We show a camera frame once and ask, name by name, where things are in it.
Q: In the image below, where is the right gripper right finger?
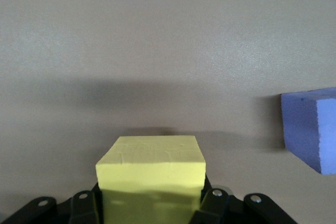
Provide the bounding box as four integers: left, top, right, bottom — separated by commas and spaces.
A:
187, 175, 300, 224

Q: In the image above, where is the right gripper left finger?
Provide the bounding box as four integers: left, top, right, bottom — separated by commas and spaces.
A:
0, 184, 103, 224

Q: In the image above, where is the yellow foam cube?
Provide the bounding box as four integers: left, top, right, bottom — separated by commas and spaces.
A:
94, 135, 206, 224

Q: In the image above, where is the purple foam cube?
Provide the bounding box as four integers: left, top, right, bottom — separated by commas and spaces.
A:
280, 87, 336, 176

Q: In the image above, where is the brown table mat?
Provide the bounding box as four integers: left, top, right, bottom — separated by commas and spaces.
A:
0, 0, 336, 224

